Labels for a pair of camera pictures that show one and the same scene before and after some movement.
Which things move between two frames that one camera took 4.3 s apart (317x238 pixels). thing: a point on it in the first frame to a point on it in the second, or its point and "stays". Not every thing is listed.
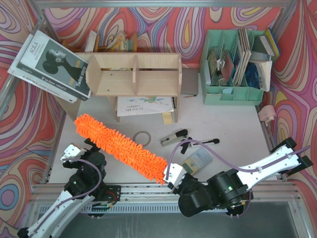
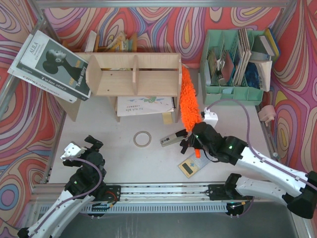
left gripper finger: (94, 148) stays
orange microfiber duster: (132, 153) to (190, 111)
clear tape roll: (142, 131) stays
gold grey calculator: (196, 161) stays
